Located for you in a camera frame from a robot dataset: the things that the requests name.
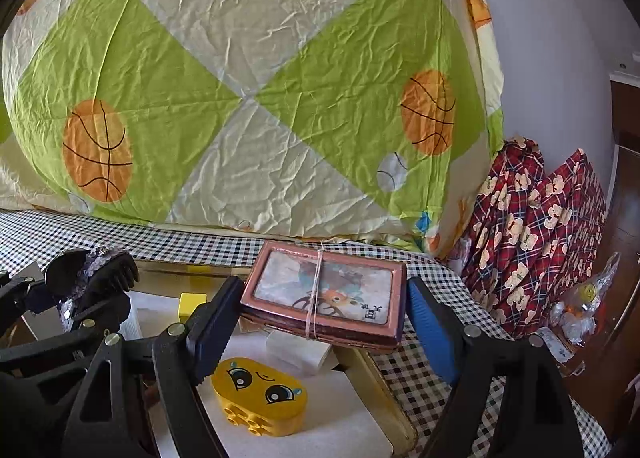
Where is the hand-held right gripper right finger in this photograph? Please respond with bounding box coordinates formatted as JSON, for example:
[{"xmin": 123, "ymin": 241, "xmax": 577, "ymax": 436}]
[{"xmin": 407, "ymin": 277, "xmax": 586, "ymax": 458}]

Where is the checkered tablecloth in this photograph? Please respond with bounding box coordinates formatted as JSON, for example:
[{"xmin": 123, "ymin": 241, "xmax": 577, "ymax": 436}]
[{"xmin": 0, "ymin": 208, "xmax": 613, "ymax": 458}]

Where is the card bundle with rubber band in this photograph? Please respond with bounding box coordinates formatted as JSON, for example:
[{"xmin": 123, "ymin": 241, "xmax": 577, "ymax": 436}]
[{"xmin": 241, "ymin": 239, "xmax": 408, "ymax": 351}]

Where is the black glitter hair clip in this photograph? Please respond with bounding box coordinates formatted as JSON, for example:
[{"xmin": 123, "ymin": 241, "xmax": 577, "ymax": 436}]
[{"xmin": 44, "ymin": 247, "xmax": 132, "ymax": 334}]

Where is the white charger adapter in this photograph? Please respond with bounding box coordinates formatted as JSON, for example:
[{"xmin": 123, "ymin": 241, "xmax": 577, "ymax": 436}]
[{"xmin": 265, "ymin": 333, "xmax": 333, "ymax": 376}]

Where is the basketball print bed sheet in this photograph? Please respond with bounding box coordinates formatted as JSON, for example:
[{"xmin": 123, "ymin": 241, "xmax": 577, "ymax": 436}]
[{"xmin": 0, "ymin": 0, "xmax": 506, "ymax": 254}]

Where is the yellow cube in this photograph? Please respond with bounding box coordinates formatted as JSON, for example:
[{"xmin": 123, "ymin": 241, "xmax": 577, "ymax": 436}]
[{"xmin": 178, "ymin": 292, "xmax": 208, "ymax": 324}]

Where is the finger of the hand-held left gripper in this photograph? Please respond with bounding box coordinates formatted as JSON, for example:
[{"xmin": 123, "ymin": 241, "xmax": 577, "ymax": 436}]
[
  {"xmin": 0, "ymin": 275, "xmax": 48, "ymax": 326},
  {"xmin": 0, "ymin": 258, "xmax": 140, "ymax": 364}
]

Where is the gold metal tin box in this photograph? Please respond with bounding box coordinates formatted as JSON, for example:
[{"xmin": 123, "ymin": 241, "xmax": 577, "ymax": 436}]
[{"xmin": 10, "ymin": 258, "xmax": 418, "ymax": 458}]

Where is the plastic bag with yellow toy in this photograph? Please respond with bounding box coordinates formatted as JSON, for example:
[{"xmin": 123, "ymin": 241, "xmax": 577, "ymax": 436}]
[{"xmin": 530, "ymin": 252, "xmax": 622, "ymax": 376}]

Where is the red plaid bear cloth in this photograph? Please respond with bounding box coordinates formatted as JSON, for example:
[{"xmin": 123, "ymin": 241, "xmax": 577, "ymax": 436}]
[{"xmin": 447, "ymin": 135, "xmax": 608, "ymax": 339}]

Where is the wooden furniture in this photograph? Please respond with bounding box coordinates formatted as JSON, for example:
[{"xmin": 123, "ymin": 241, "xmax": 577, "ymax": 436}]
[{"xmin": 605, "ymin": 53, "xmax": 640, "ymax": 389}]

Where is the yellow face toy brick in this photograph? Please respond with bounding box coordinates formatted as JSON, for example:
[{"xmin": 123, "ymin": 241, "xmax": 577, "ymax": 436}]
[{"xmin": 212, "ymin": 357, "xmax": 307, "ymax": 439}]

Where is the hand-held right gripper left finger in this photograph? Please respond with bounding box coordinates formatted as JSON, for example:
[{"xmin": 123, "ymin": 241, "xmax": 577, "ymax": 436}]
[{"xmin": 65, "ymin": 277, "xmax": 246, "ymax": 458}]

